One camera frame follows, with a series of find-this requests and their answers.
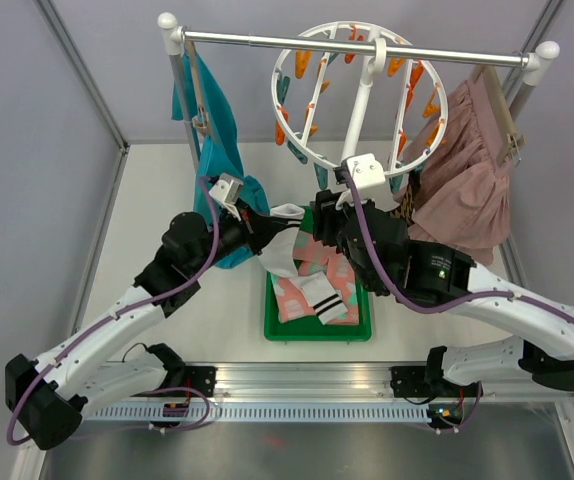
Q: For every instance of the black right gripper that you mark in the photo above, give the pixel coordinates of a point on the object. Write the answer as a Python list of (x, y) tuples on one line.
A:
[(326, 215)]

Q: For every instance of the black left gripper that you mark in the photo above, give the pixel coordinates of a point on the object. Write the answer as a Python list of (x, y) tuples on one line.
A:
[(256, 229)]

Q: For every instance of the white striped sock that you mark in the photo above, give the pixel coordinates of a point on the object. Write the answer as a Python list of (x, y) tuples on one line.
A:
[(323, 298), (277, 256)]

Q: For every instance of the brown argyle sock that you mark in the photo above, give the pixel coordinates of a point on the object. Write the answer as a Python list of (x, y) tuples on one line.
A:
[(406, 204)]

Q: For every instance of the white round clip hanger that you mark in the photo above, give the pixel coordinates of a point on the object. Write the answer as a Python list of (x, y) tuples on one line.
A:
[(378, 51)]

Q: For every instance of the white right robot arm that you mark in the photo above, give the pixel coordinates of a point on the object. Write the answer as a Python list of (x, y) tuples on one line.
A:
[(430, 278)]

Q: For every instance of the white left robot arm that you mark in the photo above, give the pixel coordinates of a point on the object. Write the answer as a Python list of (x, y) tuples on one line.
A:
[(50, 395)]

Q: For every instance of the teal cloth on hanger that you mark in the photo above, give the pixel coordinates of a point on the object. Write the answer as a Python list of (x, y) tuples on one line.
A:
[(219, 152)]

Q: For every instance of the wooden left clip hanger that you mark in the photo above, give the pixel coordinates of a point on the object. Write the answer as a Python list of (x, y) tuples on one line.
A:
[(202, 121)]

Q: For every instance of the wooden clip hanger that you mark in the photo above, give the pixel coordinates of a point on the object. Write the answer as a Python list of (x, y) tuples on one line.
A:
[(497, 122), (202, 121)]

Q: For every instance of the wooden right clip hanger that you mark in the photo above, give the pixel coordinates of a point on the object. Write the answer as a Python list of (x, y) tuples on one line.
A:
[(497, 122)]

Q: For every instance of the pink patterned sock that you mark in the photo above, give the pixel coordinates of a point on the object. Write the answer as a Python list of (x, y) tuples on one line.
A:
[(311, 257)]

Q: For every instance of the green plastic tray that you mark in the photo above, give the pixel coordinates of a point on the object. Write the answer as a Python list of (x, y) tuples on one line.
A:
[(309, 328)]

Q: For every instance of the pink pleated skirt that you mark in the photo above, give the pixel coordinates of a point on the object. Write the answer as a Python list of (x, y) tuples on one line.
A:
[(464, 198)]

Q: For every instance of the metal clothes rack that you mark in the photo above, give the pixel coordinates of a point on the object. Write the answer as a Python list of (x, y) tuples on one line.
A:
[(534, 64)]

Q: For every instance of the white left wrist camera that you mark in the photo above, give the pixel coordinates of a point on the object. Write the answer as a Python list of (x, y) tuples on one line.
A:
[(226, 190)]

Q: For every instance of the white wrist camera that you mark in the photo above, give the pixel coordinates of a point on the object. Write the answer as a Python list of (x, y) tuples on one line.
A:
[(364, 177), (226, 190)]

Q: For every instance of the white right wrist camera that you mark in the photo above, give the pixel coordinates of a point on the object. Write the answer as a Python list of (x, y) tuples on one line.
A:
[(364, 177)]

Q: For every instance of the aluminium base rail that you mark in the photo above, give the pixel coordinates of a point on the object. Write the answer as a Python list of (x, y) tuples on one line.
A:
[(365, 381)]

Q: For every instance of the white slotted cable duct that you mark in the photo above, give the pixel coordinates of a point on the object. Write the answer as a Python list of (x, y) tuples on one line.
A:
[(265, 412)]

